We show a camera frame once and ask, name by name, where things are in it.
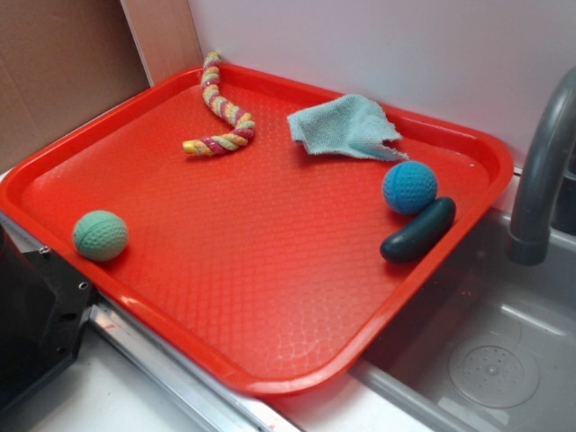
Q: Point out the grey sink faucet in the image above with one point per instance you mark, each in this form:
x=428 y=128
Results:
x=545 y=197

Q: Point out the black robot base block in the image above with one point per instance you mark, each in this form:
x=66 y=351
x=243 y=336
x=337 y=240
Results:
x=45 y=304

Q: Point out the silver metal rail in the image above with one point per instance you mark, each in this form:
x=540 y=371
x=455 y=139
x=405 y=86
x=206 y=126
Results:
x=123 y=377

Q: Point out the red plastic tray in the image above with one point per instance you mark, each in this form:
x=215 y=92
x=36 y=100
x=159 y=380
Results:
x=263 y=265

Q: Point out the light blue cloth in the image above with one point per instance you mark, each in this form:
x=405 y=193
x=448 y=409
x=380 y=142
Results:
x=352 y=126

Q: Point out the dark green toy cucumber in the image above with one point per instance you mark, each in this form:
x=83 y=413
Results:
x=417 y=238

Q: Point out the brown cardboard panel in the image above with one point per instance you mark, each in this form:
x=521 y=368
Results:
x=63 y=63

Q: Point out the blue dimpled ball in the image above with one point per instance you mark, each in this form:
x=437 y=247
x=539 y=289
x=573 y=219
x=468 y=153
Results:
x=410 y=187

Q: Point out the green dimpled ball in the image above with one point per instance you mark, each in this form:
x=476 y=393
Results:
x=100 y=236

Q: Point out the multicolour twisted rope toy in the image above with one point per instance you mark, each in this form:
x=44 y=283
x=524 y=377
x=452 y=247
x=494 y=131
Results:
x=240 y=121

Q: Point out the grey sink basin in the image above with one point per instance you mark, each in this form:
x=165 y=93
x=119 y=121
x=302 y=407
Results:
x=485 y=344

